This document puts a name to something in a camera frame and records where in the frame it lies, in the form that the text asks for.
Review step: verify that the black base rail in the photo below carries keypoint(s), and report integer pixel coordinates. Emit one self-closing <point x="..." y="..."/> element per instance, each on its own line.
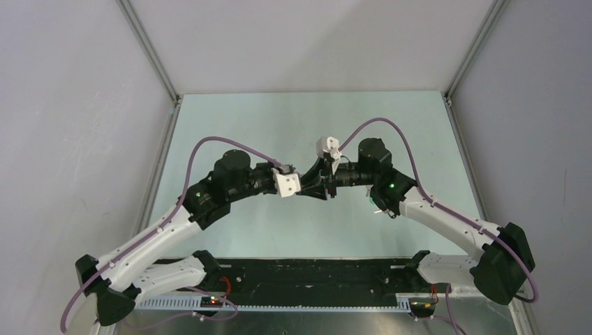
<point x="317" y="283"/>

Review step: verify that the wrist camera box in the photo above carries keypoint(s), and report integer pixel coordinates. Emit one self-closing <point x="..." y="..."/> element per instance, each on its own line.
<point x="328" y="145"/>
<point x="286" y="182"/>

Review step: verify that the bunch of tagged keys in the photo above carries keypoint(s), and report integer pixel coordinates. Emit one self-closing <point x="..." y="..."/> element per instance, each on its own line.
<point x="387" y="212"/>

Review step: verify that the right aluminium frame post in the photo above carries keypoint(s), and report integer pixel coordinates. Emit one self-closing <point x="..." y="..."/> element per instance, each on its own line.
<point x="479" y="40"/>

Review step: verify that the left aluminium frame post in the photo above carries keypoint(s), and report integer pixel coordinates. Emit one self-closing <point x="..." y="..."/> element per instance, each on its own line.
<point x="144" y="41"/>

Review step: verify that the white slotted cable duct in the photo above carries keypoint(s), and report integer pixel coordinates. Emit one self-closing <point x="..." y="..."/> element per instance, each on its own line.
<point x="197" y="304"/>

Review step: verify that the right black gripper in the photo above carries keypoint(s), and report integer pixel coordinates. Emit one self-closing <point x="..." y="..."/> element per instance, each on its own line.
<point x="314" y="188"/>

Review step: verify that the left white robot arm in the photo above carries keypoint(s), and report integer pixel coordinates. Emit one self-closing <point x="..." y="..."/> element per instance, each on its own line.
<point x="126" y="277"/>

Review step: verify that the aluminium frame post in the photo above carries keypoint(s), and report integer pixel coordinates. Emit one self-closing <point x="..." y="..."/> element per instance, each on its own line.
<point x="144" y="41"/>
<point x="479" y="40"/>

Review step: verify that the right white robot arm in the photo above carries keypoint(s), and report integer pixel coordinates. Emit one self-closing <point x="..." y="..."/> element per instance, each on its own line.
<point x="497" y="259"/>

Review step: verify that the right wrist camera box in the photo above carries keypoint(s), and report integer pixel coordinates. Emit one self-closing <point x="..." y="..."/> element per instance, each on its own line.
<point x="328" y="145"/>

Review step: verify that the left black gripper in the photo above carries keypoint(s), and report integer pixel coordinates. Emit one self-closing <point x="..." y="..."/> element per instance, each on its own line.
<point x="267" y="167"/>

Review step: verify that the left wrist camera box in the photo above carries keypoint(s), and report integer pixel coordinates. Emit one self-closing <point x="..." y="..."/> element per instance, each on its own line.
<point x="286" y="182"/>

